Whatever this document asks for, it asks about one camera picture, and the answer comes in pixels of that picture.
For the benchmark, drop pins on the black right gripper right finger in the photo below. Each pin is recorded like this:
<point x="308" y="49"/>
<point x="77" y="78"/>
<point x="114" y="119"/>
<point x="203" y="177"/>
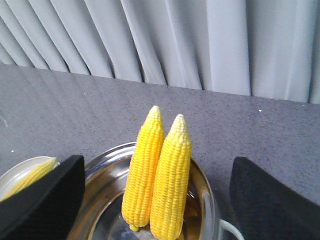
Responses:
<point x="266" y="209"/>

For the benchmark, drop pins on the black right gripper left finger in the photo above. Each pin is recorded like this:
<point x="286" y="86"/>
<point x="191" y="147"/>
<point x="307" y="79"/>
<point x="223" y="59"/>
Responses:
<point x="47" y="209"/>

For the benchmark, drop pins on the yellow corn cob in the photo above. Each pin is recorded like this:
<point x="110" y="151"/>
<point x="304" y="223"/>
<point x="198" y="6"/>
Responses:
<point x="138" y="193"/>
<point x="30" y="177"/>
<point x="171" y="182"/>

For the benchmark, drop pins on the beige round plate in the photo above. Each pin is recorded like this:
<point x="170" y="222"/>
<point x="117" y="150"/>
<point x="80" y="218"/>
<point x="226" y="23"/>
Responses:
<point x="22" y="172"/>

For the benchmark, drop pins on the green electric cooking pot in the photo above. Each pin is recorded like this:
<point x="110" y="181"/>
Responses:
<point x="100" y="216"/>

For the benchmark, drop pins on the grey pleated curtain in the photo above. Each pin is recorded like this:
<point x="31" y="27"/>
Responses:
<point x="261" y="48"/>

